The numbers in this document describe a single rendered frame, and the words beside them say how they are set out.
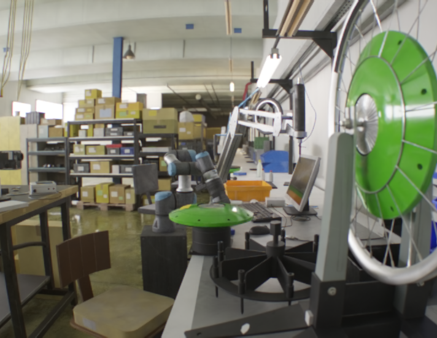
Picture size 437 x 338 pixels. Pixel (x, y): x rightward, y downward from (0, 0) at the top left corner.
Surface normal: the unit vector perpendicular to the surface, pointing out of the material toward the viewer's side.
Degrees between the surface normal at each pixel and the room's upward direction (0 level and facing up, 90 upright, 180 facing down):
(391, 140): 94
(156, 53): 90
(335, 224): 90
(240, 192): 94
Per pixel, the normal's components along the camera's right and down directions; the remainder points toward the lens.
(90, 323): -0.43, 0.07
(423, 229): 0.02, 0.08
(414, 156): -0.91, 0.17
